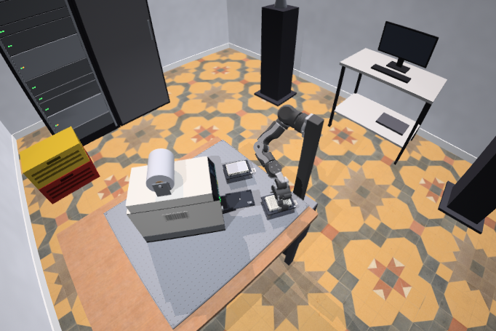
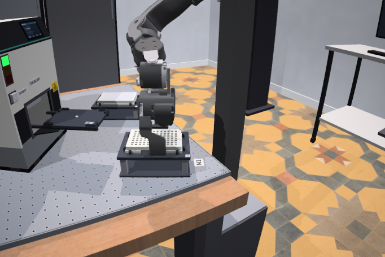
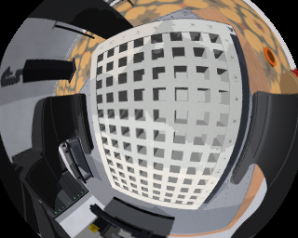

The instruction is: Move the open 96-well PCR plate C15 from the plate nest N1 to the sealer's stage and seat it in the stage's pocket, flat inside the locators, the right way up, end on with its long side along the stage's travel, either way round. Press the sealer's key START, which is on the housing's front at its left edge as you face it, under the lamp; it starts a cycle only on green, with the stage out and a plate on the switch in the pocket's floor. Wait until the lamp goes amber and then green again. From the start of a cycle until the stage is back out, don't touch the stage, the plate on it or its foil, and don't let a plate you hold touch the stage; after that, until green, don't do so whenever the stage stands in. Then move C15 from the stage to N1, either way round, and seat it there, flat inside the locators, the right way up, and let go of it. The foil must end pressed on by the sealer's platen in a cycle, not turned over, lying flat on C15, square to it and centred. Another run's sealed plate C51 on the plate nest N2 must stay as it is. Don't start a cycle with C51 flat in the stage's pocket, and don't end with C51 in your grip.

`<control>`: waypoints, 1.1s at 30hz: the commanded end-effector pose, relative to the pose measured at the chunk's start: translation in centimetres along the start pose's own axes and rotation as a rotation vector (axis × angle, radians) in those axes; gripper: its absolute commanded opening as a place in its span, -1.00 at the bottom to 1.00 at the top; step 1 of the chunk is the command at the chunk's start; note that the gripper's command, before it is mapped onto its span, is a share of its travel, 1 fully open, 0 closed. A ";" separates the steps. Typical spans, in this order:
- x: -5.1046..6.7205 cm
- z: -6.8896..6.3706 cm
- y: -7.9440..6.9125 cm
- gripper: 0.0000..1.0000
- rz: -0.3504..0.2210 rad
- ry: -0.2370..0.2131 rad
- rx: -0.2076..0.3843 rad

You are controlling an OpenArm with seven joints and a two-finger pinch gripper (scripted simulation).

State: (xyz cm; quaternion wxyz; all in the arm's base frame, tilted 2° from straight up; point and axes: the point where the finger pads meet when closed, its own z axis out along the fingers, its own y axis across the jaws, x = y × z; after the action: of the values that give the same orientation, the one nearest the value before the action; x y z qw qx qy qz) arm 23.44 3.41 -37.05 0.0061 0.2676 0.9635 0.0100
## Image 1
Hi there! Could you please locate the white cylinder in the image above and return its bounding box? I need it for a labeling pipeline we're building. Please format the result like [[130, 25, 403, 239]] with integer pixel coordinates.
[[145, 148, 175, 192]]

